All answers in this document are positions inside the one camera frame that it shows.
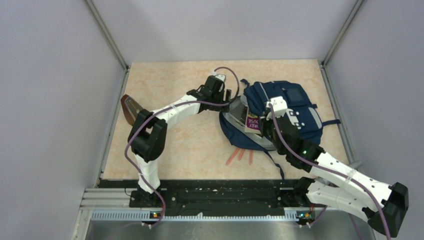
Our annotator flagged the purple picture book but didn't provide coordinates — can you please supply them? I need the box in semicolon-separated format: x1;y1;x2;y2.
244;111;261;135

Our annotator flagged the navy blue backpack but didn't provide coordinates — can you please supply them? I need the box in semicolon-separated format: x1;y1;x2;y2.
218;78;342;180

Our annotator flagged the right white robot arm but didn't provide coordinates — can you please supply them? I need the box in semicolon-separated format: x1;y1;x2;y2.
259;112;409;239

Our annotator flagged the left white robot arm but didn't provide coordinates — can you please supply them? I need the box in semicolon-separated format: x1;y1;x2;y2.
120;73;231;207

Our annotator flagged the orange pen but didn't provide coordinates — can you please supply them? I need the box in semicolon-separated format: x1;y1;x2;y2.
237;148;245;161
225;148;240;166
248;150;254;165

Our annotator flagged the brown wedge stand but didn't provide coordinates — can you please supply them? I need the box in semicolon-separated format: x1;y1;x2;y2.
120;94;144;126

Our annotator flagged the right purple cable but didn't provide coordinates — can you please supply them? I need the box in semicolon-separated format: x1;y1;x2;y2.
267;103;393;240

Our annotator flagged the purple cable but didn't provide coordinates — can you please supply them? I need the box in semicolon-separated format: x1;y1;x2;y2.
123;66;241;229
267;103;393;240

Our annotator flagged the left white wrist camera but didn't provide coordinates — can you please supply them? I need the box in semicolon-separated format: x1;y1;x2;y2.
211;70;227;83

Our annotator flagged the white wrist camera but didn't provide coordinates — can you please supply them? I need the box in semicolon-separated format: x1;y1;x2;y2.
211;70;227;83
265;96;288;121

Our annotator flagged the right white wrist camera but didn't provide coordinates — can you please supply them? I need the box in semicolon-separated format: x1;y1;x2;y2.
265;96;288;121

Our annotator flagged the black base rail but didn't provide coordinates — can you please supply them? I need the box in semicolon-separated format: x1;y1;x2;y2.
127;178;312;220

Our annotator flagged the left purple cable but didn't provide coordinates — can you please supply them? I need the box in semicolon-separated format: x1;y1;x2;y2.
123;66;241;229

